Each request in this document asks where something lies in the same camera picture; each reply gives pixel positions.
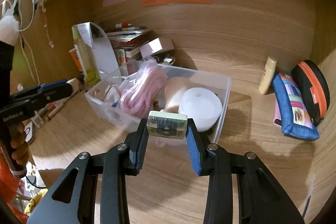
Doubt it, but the cream yellow tube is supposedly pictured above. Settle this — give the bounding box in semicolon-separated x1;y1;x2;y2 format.
259;56;277;94

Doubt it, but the black orange round case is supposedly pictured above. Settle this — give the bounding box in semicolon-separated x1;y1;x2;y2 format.
290;60;330;126

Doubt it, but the blue patchwork pouch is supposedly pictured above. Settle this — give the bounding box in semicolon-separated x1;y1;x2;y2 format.
272;72;319;140

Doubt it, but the small white cardboard box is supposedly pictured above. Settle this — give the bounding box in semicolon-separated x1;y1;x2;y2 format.
140;38;174;59

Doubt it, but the round white plastic container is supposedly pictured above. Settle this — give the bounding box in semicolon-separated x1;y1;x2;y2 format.
178;88;223;132

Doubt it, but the clear plastic storage bin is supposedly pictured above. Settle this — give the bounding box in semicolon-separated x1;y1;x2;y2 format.
84;63;232;144

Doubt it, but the white fluffy pompom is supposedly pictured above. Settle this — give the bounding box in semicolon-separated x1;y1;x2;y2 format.
0;15;19;46

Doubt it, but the stack of books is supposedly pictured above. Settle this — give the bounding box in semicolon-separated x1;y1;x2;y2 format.
106;24;153;66

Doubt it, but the cream tub with lid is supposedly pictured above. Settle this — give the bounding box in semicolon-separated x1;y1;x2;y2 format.
160;77;193;113

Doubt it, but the pink cable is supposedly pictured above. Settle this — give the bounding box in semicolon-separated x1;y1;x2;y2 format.
119;57;169;119

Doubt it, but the orange green tube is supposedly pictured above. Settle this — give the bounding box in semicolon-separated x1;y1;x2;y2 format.
39;77;81;115

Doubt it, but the left hand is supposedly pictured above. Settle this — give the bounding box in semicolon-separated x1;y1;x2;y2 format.
10;122;29;166

